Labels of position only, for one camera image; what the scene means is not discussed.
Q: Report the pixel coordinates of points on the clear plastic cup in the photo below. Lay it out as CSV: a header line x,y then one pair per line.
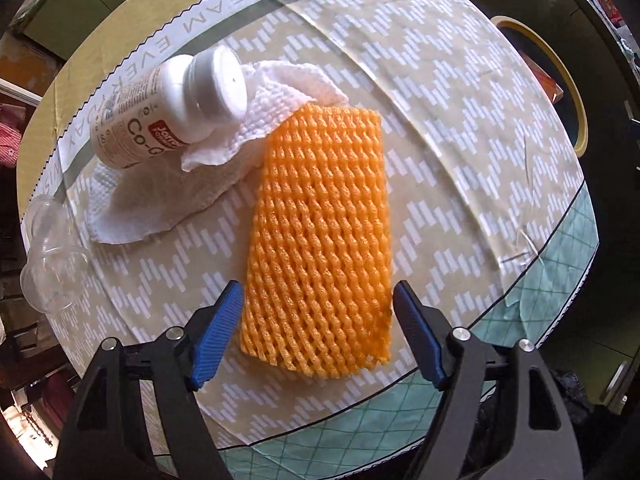
x,y
52,265

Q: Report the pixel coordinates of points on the round table with patterned cloth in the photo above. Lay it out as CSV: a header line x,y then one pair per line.
x,y
450,160

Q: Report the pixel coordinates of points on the white pill bottle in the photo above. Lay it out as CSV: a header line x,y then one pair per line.
x,y
165,110

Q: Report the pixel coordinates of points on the green base cabinets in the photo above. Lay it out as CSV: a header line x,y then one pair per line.
x,y
75,0

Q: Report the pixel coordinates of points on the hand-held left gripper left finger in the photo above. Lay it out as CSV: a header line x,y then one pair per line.
x,y
215,335

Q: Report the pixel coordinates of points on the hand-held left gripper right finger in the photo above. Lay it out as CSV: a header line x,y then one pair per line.
x,y
422,335

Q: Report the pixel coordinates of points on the yellow-rimmed black bin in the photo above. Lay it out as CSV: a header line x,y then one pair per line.
x,y
575,95

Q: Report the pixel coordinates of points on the white paper towel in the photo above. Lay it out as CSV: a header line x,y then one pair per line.
x,y
150,200

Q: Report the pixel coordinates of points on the orange foam net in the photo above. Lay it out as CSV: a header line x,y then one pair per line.
x,y
320,240

